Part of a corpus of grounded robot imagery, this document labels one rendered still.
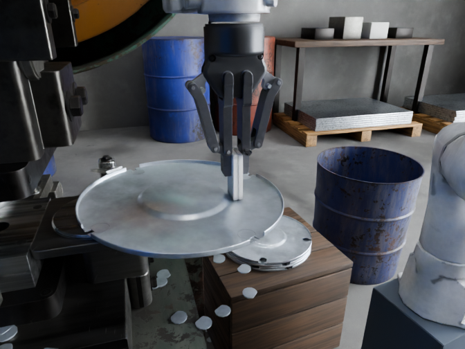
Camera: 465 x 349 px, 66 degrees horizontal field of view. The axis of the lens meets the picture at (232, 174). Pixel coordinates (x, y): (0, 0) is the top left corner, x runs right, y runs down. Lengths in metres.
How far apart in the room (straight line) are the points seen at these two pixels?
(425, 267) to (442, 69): 4.63
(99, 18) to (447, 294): 0.87
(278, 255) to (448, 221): 0.50
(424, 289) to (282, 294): 0.39
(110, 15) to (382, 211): 1.13
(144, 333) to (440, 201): 0.60
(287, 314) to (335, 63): 3.59
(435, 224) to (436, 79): 4.60
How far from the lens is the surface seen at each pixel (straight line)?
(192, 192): 0.53
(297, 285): 1.09
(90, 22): 0.79
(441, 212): 0.81
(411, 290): 0.90
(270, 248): 1.13
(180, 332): 0.52
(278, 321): 1.14
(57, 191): 0.74
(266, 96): 0.49
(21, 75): 0.40
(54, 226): 0.51
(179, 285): 0.58
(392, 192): 1.44
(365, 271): 1.62
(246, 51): 0.44
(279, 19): 4.07
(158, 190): 0.54
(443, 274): 0.84
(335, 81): 4.45
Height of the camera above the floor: 1.02
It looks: 23 degrees down
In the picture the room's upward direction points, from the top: straight up
